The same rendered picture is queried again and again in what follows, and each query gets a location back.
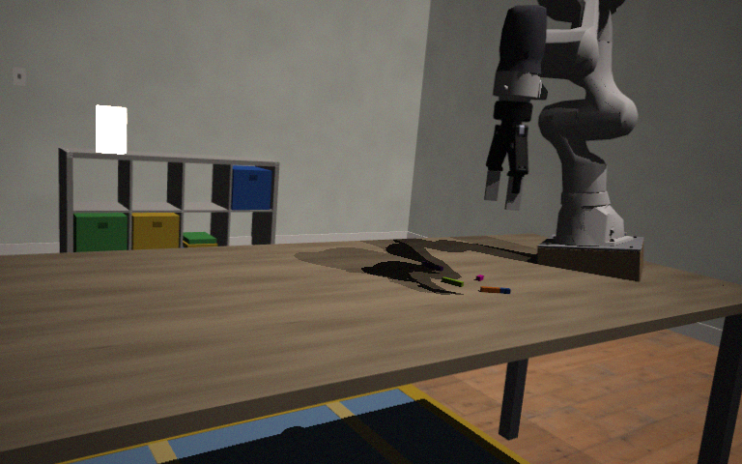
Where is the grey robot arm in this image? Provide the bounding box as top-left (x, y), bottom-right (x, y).
top-left (493, 0), bottom-right (638, 247)

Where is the purple rod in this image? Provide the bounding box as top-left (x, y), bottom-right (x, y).
top-left (421, 261), bottom-right (443, 272)

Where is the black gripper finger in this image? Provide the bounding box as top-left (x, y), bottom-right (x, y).
top-left (484, 125), bottom-right (507, 201)
top-left (501, 125), bottom-right (528, 211)

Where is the lime green rod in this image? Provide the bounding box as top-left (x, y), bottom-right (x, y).
top-left (442, 277), bottom-right (464, 287)

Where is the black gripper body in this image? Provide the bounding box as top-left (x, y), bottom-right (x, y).
top-left (494, 101), bottom-right (533, 143)

